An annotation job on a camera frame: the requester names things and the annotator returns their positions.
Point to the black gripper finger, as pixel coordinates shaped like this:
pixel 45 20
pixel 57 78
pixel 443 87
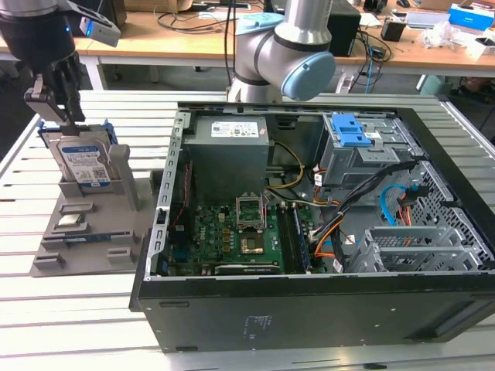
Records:
pixel 46 102
pixel 73 92

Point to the hard disk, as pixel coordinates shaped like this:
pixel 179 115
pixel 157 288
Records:
pixel 83 166

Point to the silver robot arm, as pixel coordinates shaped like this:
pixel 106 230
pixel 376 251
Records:
pixel 270 50

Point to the grey metal disk bay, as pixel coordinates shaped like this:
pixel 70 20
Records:
pixel 410 241

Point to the short wooden desk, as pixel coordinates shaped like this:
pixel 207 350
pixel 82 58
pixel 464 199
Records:
pixel 82 49

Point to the cardboard box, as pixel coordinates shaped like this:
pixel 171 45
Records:
pixel 154 4

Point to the silver CPU chip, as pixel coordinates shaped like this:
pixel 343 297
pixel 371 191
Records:
pixel 69 221

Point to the grey parts rack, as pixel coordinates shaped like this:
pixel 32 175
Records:
pixel 100 216

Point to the RAM stick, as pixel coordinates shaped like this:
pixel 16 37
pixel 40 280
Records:
pixel 87 238

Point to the grey power supply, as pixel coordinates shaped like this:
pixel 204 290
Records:
pixel 224 162

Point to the green motherboard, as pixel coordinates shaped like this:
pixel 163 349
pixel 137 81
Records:
pixel 216 232

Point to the black graphics card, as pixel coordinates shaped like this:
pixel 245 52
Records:
pixel 247 269

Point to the blue plastic drive latch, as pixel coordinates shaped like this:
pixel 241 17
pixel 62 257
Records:
pixel 350 129

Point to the black desktop tower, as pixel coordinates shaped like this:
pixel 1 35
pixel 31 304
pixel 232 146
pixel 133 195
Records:
pixel 346 31

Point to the grey optical drive cage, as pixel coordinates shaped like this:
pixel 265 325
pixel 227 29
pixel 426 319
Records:
pixel 348 166

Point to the small black box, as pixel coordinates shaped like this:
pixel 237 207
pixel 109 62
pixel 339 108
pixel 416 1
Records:
pixel 393 31

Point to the black PC case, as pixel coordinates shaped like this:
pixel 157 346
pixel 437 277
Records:
pixel 309 320

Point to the long wooden desk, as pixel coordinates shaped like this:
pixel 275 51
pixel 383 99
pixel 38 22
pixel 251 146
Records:
pixel 406 54

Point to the black computer mouse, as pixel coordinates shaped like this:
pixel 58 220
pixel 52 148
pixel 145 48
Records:
pixel 403 3

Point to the pale green bin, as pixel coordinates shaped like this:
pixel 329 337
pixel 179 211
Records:
pixel 431 85

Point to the grey tray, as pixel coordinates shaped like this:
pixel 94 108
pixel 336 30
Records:
pixel 425 19

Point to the clear plastic bag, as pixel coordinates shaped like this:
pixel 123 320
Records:
pixel 441 35

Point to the blue and white box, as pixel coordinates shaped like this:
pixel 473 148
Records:
pixel 470 17

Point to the dark red bag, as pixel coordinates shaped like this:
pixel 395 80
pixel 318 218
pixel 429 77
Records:
pixel 477 87

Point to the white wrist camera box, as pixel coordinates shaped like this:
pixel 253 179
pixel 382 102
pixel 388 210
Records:
pixel 102 33

